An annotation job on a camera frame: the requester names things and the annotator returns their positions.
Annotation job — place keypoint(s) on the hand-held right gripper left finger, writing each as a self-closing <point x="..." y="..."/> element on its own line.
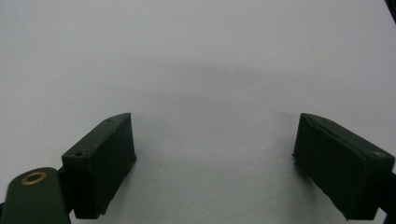
<point x="99" y="168"/>

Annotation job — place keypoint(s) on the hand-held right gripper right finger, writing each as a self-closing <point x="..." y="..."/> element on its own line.
<point x="339" y="168"/>

